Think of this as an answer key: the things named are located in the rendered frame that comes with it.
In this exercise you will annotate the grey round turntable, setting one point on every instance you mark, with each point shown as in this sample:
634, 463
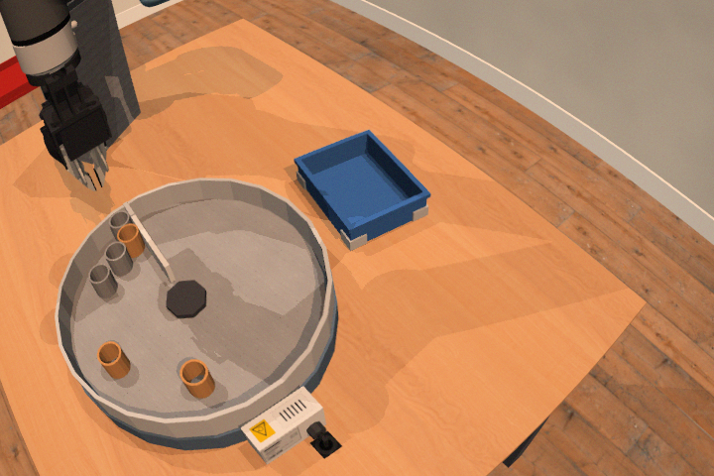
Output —
255, 300

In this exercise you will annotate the bronze bushing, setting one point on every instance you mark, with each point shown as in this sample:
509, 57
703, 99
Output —
109, 351
191, 369
136, 245

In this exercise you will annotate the grey metal sleeve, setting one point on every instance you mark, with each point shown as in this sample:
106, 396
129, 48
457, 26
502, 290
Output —
119, 218
105, 288
122, 263

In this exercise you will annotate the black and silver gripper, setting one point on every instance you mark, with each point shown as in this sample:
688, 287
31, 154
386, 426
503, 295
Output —
73, 129

